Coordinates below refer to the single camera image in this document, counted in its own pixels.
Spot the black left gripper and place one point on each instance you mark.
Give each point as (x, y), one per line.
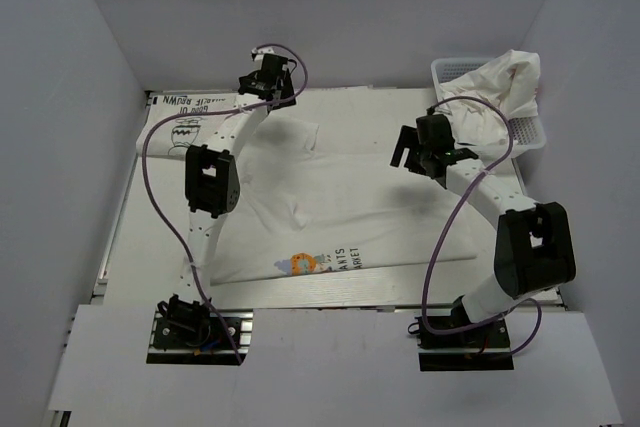
(286, 87)

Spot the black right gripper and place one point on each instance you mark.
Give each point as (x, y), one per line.
(409, 139)

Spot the white cartoon print t-shirt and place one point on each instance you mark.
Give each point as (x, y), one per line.
(302, 211)

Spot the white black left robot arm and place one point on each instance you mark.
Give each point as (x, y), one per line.
(212, 186)

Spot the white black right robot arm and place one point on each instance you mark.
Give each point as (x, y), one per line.
(533, 250)

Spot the white perforated plastic basket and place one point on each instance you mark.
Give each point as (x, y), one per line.
(495, 102)

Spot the crumpled white t-shirt in basket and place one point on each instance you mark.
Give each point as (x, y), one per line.
(500, 92)

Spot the folded white Charlie Brown t-shirt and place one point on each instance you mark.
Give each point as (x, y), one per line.
(173, 138)

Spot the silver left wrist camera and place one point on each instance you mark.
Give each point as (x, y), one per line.
(258, 54)

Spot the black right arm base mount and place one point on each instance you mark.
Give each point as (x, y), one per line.
(484, 349)

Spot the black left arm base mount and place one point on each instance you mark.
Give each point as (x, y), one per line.
(186, 333)

